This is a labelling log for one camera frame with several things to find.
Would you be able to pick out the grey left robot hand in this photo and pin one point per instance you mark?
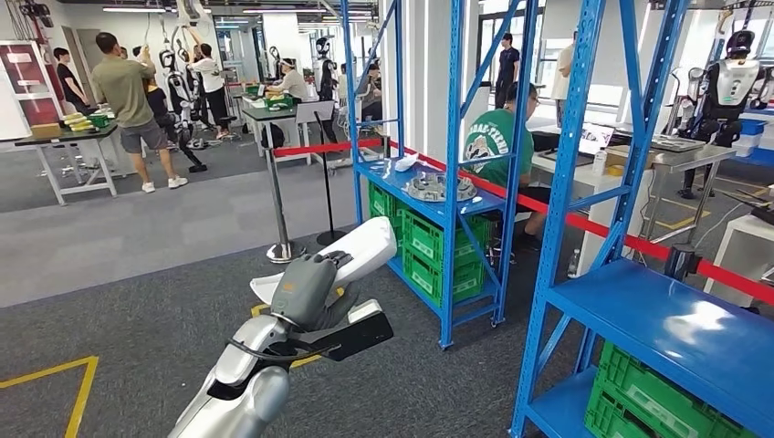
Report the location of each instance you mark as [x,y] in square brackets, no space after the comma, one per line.
[302,290]

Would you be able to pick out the white plastic car part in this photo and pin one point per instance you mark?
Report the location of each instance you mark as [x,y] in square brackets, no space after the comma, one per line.
[369,242]

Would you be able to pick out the round metal part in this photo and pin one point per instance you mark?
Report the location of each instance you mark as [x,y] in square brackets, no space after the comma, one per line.
[435,187]

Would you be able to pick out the black sign stand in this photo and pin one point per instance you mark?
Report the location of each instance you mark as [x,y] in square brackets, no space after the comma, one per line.
[331,237]

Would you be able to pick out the crumpled white plastic sheet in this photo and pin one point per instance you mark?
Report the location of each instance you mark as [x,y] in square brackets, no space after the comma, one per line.
[405,162]

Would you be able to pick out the green-topped table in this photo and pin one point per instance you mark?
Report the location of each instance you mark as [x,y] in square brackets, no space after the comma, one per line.
[269,113]

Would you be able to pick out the person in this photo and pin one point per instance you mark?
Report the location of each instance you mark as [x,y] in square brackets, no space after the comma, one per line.
[158,103]
[208,78]
[507,69]
[562,72]
[124,90]
[69,84]
[372,90]
[293,81]
[490,145]

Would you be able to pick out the black and white humanoid robot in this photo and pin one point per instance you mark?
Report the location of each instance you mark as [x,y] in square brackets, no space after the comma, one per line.
[325,72]

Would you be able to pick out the white humanoid robot on hoist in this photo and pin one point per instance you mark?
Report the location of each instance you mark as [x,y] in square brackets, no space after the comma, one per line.
[178,90]

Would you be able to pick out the small green bin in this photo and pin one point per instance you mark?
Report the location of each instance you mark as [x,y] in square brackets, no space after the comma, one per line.
[100,121]

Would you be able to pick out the stack of yellow parts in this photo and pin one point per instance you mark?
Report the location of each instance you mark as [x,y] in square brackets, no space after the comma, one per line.
[77,123]

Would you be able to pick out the dark-topped work table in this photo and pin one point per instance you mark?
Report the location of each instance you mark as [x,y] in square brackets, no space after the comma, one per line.
[66,134]

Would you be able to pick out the cardboard box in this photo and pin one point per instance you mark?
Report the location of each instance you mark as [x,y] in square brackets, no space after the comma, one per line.
[45,130]
[614,156]

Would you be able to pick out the white plastic bottle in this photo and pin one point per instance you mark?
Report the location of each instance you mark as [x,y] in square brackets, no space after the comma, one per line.
[599,163]

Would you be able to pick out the red and white display board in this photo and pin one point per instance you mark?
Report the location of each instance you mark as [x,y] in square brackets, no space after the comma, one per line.
[27,78]

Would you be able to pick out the large blue metal shelving rack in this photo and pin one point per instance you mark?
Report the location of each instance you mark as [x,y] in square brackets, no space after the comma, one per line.
[665,320]

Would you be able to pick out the grey car panel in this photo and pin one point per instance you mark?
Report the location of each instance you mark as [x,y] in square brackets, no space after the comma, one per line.
[677,144]

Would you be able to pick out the stainless steel table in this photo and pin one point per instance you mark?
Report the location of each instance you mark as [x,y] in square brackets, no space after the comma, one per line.
[695,158]

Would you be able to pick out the red barrier belt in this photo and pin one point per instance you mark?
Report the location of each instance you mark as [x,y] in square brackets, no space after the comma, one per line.
[732,277]

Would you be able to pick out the black charger device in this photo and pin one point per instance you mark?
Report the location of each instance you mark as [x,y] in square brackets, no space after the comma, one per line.
[765,216]

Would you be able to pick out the white box with blue lid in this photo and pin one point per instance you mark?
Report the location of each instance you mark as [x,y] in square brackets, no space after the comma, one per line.
[750,142]

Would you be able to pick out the black and silver humanoid robot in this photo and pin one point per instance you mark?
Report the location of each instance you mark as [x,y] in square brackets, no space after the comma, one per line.
[732,84]

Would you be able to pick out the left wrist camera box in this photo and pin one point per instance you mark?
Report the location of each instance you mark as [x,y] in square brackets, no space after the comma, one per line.
[357,335]

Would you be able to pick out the chrome barrier post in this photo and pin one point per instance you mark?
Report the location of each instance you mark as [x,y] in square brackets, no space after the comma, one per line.
[278,199]
[682,261]

